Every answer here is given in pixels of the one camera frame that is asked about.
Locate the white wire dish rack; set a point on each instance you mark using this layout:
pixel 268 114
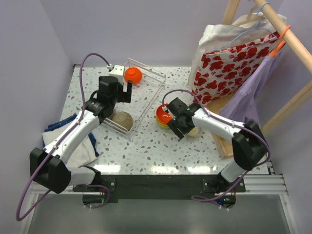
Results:
pixel 143 95

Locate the yellow orange bowl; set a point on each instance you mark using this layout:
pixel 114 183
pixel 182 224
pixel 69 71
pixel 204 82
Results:
pixel 162 123

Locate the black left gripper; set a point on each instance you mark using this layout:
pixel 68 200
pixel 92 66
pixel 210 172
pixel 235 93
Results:
pixel 124 96

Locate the red flower tote bag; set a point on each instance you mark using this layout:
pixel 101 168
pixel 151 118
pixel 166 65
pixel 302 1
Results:
pixel 221 73

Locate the white canvas tote bag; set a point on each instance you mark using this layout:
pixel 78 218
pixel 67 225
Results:
pixel 215 36

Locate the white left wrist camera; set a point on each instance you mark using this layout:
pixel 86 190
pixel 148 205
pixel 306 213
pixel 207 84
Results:
pixel 118 72

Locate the white blue folded towel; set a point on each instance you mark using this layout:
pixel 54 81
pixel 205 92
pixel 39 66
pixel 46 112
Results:
pixel 69 139

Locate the orange hanger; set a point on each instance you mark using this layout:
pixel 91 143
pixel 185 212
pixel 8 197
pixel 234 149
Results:
pixel 280 43

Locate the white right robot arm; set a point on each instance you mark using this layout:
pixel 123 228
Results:
pixel 159 151

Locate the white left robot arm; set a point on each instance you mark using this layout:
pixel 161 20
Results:
pixel 48 167

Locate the lavender shirt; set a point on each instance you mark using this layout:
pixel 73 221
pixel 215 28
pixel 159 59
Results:
pixel 242 106

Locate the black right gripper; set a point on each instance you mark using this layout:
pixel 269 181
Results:
pixel 175 120

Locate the beige flower painted bowl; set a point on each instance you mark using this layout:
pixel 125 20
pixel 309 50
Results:
pixel 123 119

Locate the blue wire hanger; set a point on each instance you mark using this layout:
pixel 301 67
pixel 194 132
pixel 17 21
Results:
pixel 256 27

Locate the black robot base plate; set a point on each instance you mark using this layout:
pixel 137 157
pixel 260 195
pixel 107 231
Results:
pixel 202 188

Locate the lime green bowl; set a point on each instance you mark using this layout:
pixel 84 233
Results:
pixel 164 127

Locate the white yellow dotted bowl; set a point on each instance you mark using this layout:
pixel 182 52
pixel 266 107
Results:
pixel 195 132

